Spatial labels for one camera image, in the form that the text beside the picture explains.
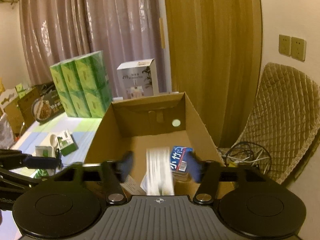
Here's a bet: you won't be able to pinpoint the silver green tea pouch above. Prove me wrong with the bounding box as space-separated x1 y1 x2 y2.
34 146 61 178

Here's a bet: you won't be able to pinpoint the wooden door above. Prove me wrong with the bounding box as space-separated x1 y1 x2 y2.
165 0 263 147

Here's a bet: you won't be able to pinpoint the tangled floor cables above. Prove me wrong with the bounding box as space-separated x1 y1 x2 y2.
217 141 272 170

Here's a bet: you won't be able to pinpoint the checked tablecloth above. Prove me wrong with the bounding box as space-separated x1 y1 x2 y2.
10 112 103 178

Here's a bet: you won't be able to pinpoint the dark oval food tray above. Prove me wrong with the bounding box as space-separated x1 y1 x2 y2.
31 90 65 124

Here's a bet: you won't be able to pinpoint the white humidifier box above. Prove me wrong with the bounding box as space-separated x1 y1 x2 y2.
117 59 159 99

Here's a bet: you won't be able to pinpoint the crumpled silver bag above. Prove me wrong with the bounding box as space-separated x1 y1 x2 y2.
0 113 15 149

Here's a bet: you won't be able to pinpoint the white blue pill box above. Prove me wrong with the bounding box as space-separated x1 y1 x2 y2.
120 175 146 196

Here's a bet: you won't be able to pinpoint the blue playing card box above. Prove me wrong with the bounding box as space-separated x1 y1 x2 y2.
170 146 193 173

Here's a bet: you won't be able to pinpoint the white ointment box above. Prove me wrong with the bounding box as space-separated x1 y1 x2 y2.
146 147 175 196

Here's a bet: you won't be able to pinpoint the white plastic spoon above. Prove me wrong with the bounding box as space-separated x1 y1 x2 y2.
50 134 58 155

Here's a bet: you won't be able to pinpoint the large brown cardboard box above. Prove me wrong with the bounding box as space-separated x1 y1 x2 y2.
85 93 222 200

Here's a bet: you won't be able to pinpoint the green tissue multipack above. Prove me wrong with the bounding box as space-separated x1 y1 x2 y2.
49 51 112 118

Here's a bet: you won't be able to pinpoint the beige curtain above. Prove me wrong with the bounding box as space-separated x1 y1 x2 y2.
20 0 167 96

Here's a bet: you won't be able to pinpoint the quilted chair cushion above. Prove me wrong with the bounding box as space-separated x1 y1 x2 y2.
238 62 319 184

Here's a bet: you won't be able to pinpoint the double wall socket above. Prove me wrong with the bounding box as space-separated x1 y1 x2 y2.
278 34 306 62

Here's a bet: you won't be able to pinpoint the small brown cardboard boxes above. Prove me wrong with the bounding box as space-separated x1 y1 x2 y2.
1 82 54 135

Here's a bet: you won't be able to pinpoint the green spray medicine box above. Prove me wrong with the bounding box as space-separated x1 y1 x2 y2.
57 129 77 157

